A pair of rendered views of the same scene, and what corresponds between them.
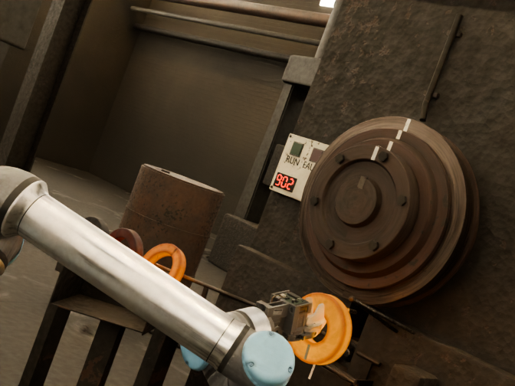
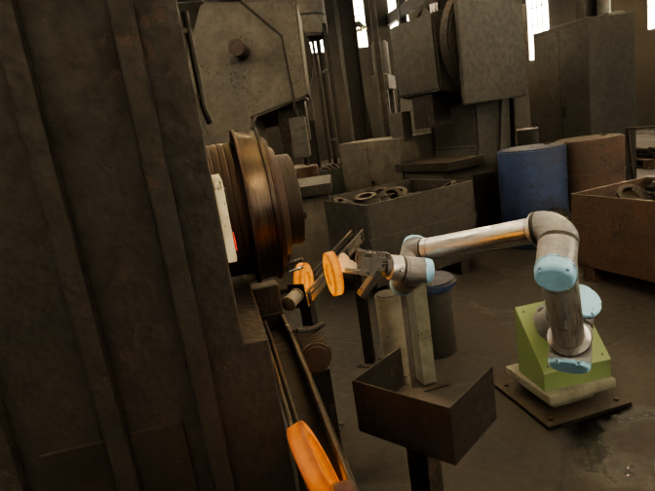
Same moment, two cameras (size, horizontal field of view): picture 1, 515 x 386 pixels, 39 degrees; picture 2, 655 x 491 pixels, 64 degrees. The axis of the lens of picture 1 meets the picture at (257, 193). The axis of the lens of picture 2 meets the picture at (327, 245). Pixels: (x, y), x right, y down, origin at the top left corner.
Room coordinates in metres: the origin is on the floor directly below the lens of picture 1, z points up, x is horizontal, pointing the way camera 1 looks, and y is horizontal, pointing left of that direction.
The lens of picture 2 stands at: (2.98, 0.79, 1.32)
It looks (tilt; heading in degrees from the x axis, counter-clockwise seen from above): 13 degrees down; 216
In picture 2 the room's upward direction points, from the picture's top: 9 degrees counter-clockwise
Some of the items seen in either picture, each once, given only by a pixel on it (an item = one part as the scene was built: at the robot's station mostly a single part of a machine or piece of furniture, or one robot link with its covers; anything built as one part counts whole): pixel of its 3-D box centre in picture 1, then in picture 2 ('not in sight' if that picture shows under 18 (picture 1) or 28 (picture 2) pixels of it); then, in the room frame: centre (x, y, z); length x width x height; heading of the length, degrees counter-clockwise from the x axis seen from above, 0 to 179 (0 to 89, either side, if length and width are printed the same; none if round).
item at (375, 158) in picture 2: not in sight; (388, 186); (-2.31, -2.09, 0.55); 1.10 x 0.53 x 1.10; 68
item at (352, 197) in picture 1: (361, 202); (288, 200); (1.74, -0.24, 1.11); 0.28 x 0.06 x 0.28; 48
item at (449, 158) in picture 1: (382, 210); (257, 205); (1.82, -0.31, 1.11); 0.47 x 0.06 x 0.47; 48
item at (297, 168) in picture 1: (312, 172); (223, 214); (2.13, -0.13, 1.15); 0.26 x 0.02 x 0.18; 48
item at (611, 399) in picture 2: not in sight; (558, 388); (0.75, 0.30, 0.04); 0.40 x 0.40 x 0.08; 49
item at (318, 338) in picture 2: not in sight; (318, 394); (1.49, -0.46, 0.27); 0.22 x 0.13 x 0.53; 48
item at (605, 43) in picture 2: not in sight; (583, 117); (-3.59, -0.24, 1.00); 0.80 x 0.63 x 2.00; 53
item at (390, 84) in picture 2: not in sight; (387, 114); (-6.60, -4.26, 1.39); 0.88 x 0.56 x 2.78; 18
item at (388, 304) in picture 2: not in sight; (393, 344); (0.96, -0.39, 0.26); 0.12 x 0.12 x 0.52
